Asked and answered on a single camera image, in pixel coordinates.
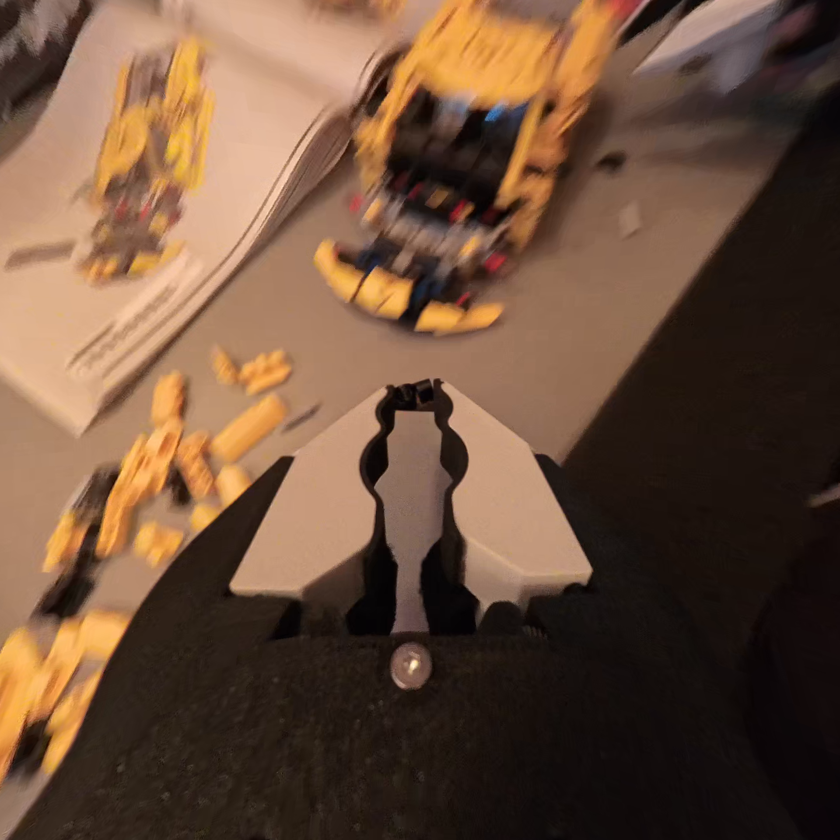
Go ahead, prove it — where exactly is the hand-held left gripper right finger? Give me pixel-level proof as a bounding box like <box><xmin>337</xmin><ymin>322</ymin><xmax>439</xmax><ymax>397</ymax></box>
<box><xmin>420</xmin><ymin>379</ymin><xmax>593</xmax><ymax>636</ymax></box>

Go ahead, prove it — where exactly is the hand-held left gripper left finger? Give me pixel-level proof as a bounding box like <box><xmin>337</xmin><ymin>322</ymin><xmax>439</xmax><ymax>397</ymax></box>
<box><xmin>228</xmin><ymin>385</ymin><xmax>403</xmax><ymax>636</ymax></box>

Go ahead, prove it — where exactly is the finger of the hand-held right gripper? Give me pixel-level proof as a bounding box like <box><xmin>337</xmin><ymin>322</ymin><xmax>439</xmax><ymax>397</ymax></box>
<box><xmin>631</xmin><ymin>0</ymin><xmax>798</xmax><ymax>94</ymax></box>

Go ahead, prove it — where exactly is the small black pin piece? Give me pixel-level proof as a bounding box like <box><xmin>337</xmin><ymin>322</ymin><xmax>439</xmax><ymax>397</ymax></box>
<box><xmin>394</xmin><ymin>379</ymin><xmax>439</xmax><ymax>411</ymax></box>

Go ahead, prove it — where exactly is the yellow brick car model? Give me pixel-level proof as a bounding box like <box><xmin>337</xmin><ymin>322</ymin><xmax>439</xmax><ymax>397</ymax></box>
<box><xmin>312</xmin><ymin>0</ymin><xmax>623</xmax><ymax>337</ymax></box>

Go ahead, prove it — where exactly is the instruction booklet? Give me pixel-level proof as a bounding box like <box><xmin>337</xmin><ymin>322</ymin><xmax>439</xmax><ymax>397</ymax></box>
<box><xmin>0</xmin><ymin>0</ymin><xmax>371</xmax><ymax>437</ymax></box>

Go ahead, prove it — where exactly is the grey desk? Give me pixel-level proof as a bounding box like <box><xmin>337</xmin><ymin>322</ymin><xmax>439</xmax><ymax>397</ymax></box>
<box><xmin>0</xmin><ymin>0</ymin><xmax>808</xmax><ymax>840</ymax></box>

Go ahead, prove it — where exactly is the pile of yellow brick pieces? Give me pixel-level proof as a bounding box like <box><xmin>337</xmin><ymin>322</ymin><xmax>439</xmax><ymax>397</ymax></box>
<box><xmin>0</xmin><ymin>348</ymin><xmax>293</xmax><ymax>782</ymax></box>

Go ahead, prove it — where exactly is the toy car set box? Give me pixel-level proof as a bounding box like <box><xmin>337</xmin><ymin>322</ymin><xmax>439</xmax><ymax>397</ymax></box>
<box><xmin>0</xmin><ymin>0</ymin><xmax>94</xmax><ymax>122</ymax></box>

